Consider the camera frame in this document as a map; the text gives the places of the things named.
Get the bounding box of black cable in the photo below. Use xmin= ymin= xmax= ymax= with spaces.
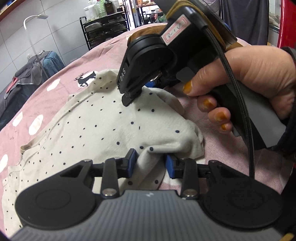
xmin=203 ymin=21 xmax=256 ymax=179

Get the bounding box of dark grey side bed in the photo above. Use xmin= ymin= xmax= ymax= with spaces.
xmin=1 ymin=51 xmax=65 ymax=128

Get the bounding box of right hand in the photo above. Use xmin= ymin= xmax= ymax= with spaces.
xmin=183 ymin=46 xmax=295 ymax=133

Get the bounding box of pink dotted bed blanket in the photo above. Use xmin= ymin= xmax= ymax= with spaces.
xmin=0 ymin=22 xmax=293 ymax=235

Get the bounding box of white gooseneck lamp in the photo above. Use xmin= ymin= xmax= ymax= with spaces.
xmin=23 ymin=14 xmax=49 ymax=80

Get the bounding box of black wire rack shelf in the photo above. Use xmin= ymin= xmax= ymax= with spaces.
xmin=79 ymin=11 xmax=130 ymax=50

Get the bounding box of cream polka dot garment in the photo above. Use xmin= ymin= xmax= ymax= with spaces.
xmin=1 ymin=70 xmax=204 ymax=236

